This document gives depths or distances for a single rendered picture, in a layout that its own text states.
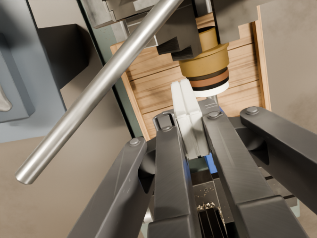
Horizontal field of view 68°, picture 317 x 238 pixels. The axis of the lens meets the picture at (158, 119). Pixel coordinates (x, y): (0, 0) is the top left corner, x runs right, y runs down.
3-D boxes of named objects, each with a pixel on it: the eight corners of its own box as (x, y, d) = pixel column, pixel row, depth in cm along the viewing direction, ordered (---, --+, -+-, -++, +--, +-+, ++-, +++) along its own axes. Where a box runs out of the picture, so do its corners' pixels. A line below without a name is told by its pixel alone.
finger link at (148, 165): (188, 168, 12) (135, 181, 13) (180, 125, 17) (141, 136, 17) (181, 145, 12) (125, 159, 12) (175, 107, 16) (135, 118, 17)
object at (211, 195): (173, 178, 65) (175, 191, 60) (209, 168, 64) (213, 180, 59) (191, 228, 73) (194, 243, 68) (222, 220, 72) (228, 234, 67)
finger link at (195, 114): (187, 114, 13) (201, 110, 13) (179, 80, 19) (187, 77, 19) (199, 158, 14) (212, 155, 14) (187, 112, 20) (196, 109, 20)
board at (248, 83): (112, 44, 60) (109, 46, 56) (251, -2, 57) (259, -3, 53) (148, 142, 72) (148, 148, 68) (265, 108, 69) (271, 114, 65)
